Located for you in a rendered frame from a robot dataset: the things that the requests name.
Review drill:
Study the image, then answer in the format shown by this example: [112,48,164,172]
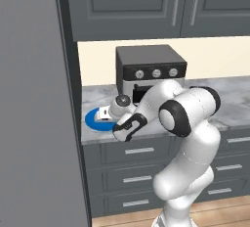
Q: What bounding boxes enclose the dark grey tall side panel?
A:
[53,0,94,227]

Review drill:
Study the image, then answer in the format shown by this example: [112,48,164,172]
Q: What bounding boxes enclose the silver drawer handle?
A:
[122,175,153,184]
[216,163,244,172]
[124,147,155,156]
[122,199,150,208]
[226,136,250,144]
[207,187,233,196]

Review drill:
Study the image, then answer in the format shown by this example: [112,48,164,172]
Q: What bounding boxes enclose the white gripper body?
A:
[94,107,106,121]

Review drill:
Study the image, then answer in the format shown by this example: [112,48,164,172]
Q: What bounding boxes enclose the dark grey cupboard door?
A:
[65,0,189,42]
[180,0,250,38]

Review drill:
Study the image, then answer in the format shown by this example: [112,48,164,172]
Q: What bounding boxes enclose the dark grey drawer front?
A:
[197,177,250,204]
[220,130,250,152]
[102,165,164,194]
[100,136,173,165]
[211,153,250,180]
[104,191,161,216]

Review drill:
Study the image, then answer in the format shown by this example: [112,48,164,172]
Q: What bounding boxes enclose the silver cupboard door handle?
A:
[171,0,182,27]
[189,0,203,27]

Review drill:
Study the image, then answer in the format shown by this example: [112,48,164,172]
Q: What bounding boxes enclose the grey fridge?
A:
[0,0,92,227]

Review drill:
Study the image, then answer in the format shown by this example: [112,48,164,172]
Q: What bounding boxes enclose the black and silver toaster oven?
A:
[115,44,188,106]

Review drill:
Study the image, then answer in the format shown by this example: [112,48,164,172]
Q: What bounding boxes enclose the blue round plate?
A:
[84,107,118,133]

